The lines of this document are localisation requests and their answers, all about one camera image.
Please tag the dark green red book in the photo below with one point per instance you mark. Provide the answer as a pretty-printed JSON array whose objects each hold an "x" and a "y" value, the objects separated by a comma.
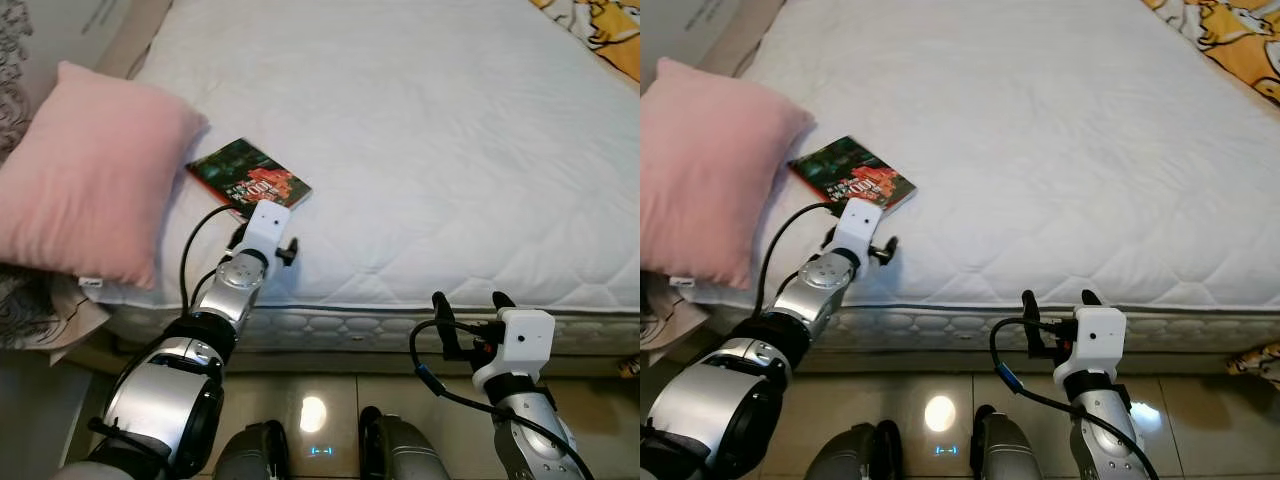
[
  {"x": 850, "y": 168},
  {"x": 245, "y": 170}
]

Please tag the pink pillow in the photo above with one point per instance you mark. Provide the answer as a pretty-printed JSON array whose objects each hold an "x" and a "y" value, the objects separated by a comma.
[
  {"x": 715, "y": 170},
  {"x": 90, "y": 170}
]

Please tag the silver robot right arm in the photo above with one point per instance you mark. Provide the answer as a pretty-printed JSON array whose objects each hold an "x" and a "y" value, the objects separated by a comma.
[
  {"x": 535, "y": 435},
  {"x": 1115, "y": 435}
]

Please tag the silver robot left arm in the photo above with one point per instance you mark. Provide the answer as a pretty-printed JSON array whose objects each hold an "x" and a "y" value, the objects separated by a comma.
[
  {"x": 720, "y": 400},
  {"x": 165, "y": 400}
]

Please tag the white quilted mattress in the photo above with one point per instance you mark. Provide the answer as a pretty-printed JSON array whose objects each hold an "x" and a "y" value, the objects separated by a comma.
[
  {"x": 1040, "y": 150},
  {"x": 430, "y": 150}
]

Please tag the orange cartoon print blanket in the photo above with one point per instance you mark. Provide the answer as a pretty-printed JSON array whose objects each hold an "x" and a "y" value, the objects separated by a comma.
[
  {"x": 600, "y": 30},
  {"x": 1230, "y": 35}
]

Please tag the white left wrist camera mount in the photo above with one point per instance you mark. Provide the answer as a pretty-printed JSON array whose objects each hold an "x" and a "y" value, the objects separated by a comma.
[
  {"x": 860, "y": 222},
  {"x": 267, "y": 225}
]

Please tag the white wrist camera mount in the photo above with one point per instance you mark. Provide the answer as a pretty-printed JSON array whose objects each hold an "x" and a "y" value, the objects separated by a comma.
[
  {"x": 520, "y": 345},
  {"x": 267, "y": 225},
  {"x": 860, "y": 222},
  {"x": 1092, "y": 345}
]

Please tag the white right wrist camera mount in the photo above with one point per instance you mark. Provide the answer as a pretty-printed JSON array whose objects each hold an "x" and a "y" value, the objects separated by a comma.
[
  {"x": 1092, "y": 345},
  {"x": 520, "y": 345}
]

